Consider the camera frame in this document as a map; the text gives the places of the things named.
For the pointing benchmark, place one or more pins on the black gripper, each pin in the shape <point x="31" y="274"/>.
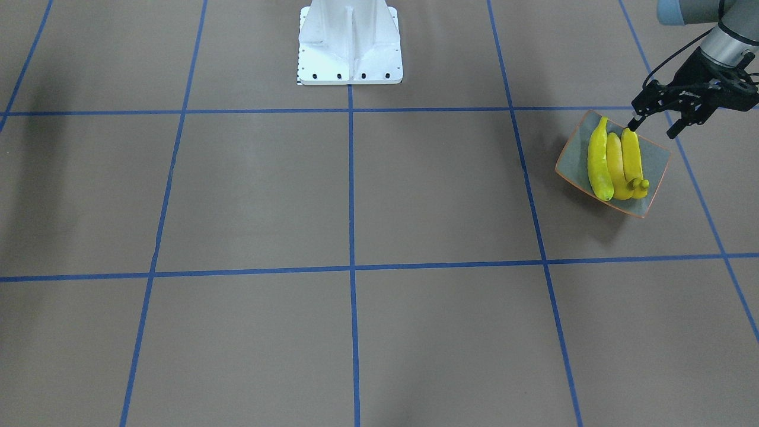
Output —
<point x="695" y="76"/>

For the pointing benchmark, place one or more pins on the long yellow top banana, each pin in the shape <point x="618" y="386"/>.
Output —
<point x="596" y="162"/>

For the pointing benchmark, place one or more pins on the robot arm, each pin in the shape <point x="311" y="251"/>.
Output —
<point x="734" y="31"/>

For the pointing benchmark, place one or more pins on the grey square plate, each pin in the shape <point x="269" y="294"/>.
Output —
<point x="571" y="166"/>

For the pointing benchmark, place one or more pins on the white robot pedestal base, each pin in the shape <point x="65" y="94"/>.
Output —
<point x="349" y="43"/>

